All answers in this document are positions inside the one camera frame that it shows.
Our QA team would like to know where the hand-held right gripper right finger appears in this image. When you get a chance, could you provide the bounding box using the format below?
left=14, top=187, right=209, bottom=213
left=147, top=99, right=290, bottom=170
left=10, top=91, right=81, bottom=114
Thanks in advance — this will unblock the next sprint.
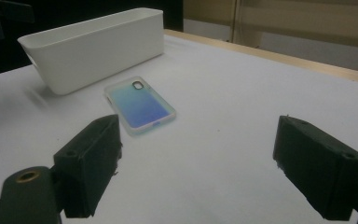
left=272, top=115, right=358, bottom=221

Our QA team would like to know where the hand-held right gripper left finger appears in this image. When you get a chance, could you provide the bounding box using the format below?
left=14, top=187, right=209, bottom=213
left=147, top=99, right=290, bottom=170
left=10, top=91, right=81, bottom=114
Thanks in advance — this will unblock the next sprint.
left=53, top=114, right=123, bottom=218

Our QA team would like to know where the iridescent translucent phone case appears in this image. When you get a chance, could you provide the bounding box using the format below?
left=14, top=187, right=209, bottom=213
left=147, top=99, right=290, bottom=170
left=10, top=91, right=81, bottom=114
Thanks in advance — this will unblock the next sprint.
left=103, top=76, right=177, bottom=137

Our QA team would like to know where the white plastic storage box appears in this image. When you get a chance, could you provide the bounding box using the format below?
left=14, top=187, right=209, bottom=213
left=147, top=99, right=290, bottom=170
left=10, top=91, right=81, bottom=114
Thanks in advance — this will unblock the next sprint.
left=17, top=7, right=165, bottom=96

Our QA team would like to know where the beige wooden desk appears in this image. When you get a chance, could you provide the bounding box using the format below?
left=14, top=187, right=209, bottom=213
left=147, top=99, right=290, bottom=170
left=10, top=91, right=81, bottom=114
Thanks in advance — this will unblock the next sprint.
left=183, top=0, right=358, bottom=50

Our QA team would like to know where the black curtain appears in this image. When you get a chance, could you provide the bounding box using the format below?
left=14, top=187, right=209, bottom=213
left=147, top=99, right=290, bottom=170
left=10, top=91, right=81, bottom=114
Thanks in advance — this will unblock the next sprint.
left=0, top=0, right=185, bottom=78

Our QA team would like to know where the black chair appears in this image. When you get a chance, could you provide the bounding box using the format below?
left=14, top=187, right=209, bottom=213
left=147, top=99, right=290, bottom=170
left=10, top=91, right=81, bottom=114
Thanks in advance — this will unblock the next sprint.
left=0, top=0, right=35, bottom=41

